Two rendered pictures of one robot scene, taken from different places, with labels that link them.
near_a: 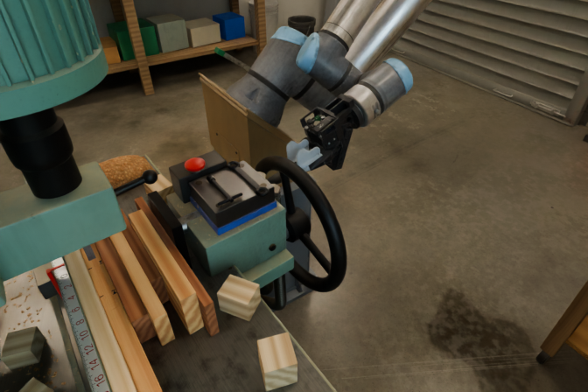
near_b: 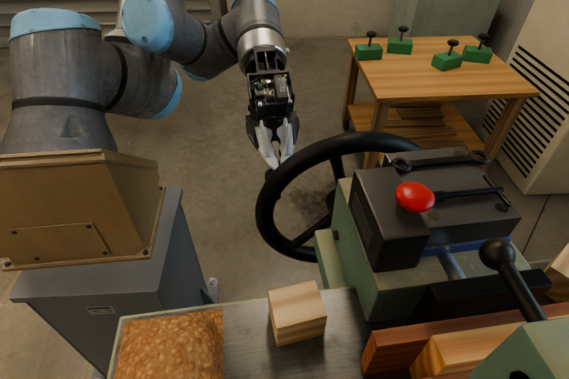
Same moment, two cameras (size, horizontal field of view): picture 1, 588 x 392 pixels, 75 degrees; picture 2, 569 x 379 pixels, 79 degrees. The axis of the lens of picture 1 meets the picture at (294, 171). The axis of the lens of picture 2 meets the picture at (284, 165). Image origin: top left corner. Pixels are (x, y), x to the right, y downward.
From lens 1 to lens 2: 60 cm
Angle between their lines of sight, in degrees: 46
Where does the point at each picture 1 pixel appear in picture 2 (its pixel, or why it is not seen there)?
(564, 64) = not seen: outside the picture
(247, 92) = (59, 131)
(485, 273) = not seen: hidden behind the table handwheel
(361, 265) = (225, 235)
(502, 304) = (319, 175)
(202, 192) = (461, 217)
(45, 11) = not seen: outside the picture
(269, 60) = (53, 68)
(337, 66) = (194, 24)
